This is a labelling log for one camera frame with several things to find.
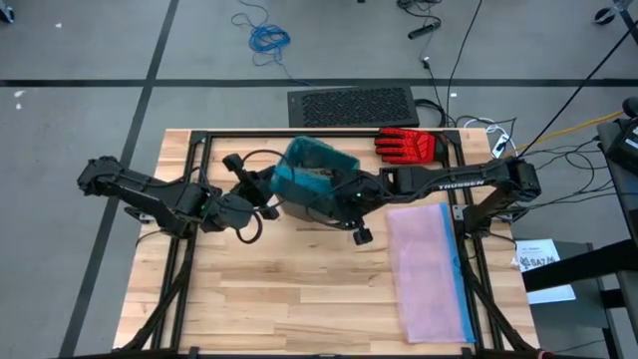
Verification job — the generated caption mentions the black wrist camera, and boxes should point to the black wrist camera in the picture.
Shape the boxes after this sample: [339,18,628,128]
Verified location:
[221,153,251,176]
[352,226,375,247]

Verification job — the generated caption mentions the flat blue plastic bag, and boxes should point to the flat blue plastic bag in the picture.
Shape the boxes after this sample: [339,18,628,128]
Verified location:
[440,202,478,345]

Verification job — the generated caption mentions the pink plastic bag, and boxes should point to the pink plastic bag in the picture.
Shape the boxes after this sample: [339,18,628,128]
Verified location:
[386,201,470,345]

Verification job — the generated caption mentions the black chair base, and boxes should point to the black chair base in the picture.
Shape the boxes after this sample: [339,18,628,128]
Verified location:
[593,0,638,27]

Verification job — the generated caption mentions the red and black work glove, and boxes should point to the red and black work glove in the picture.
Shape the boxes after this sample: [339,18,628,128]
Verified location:
[373,127,451,167]

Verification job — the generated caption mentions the white power strip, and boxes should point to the white power strip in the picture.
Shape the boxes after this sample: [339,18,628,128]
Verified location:
[489,133,511,161]

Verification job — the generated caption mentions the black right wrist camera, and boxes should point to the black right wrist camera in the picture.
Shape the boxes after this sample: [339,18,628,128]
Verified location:
[352,226,375,247]

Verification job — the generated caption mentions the white printed paper sheet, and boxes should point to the white printed paper sheet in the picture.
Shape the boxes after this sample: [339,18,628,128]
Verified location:
[510,237,577,306]

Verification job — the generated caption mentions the blue floor cable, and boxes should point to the blue floor cable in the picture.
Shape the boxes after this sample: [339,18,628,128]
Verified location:
[229,0,311,87]

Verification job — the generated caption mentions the black cable with adapter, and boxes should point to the black cable with adapter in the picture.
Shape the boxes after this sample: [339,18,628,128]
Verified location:
[396,0,444,42]

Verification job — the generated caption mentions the black perforated computer case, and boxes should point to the black perforated computer case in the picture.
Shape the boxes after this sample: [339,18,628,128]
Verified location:
[286,83,422,130]

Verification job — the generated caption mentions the dark grey trash bin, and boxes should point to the dark grey trash bin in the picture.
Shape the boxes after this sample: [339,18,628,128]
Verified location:
[281,196,345,228]

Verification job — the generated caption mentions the thin black floor cable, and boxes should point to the thin black floor cable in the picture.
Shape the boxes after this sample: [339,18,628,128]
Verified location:
[445,0,484,127]

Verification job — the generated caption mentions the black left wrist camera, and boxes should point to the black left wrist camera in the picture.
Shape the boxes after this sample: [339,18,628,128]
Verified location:
[221,153,251,176]

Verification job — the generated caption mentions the long black floor cable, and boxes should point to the long black floor cable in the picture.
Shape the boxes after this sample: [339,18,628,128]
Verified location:
[516,24,638,160]

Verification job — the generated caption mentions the teal plastic trash bag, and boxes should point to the teal plastic trash bag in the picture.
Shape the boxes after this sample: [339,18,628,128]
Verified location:
[268,135,362,211]

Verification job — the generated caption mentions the black equipment cart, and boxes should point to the black equipment cart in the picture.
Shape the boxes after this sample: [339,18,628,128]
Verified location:
[520,97,638,359]

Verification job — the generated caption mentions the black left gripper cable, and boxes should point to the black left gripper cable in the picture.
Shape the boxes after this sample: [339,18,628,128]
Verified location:
[233,148,296,246]

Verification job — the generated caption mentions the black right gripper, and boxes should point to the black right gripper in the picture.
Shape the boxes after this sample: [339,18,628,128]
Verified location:
[318,169,387,231]

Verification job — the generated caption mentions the yellow floor cable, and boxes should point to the yellow floor cable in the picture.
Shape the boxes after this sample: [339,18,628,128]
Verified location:
[500,110,625,162]

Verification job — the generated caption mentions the black aluminium table frame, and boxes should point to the black aluminium table frame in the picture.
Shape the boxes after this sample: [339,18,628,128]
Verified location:
[119,128,542,359]

